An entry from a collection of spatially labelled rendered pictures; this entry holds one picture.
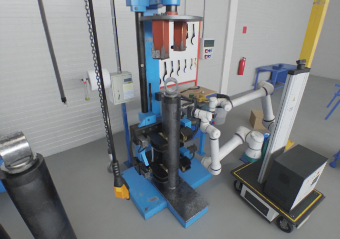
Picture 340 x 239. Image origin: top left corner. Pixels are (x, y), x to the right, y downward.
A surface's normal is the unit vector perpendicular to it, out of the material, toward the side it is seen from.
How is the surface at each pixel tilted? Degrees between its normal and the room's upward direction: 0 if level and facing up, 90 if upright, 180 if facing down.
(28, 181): 90
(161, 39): 90
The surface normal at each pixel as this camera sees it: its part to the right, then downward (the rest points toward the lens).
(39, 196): 0.81, 0.25
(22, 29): 0.59, 0.34
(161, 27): -0.47, 0.37
